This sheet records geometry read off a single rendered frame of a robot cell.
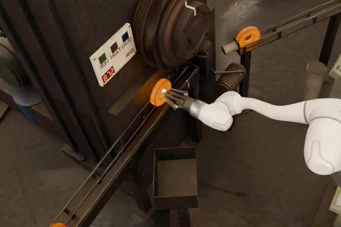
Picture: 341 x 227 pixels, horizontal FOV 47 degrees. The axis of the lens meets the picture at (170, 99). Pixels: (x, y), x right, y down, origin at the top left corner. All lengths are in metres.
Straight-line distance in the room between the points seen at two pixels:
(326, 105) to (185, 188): 0.79
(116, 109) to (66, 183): 1.03
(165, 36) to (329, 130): 0.81
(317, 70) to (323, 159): 1.15
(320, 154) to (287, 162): 1.24
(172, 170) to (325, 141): 0.82
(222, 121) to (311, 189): 1.01
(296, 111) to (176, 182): 0.70
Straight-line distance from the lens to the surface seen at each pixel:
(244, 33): 2.43
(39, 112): 2.96
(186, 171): 2.02
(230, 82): 2.47
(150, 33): 1.78
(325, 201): 2.66
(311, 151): 1.55
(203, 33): 2.00
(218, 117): 1.89
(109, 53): 1.77
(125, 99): 1.99
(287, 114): 1.73
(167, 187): 1.99
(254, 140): 2.83
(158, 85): 2.01
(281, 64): 3.33
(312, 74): 2.59
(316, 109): 1.66
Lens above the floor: 2.37
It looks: 50 degrees down
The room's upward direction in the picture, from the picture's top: 9 degrees counter-clockwise
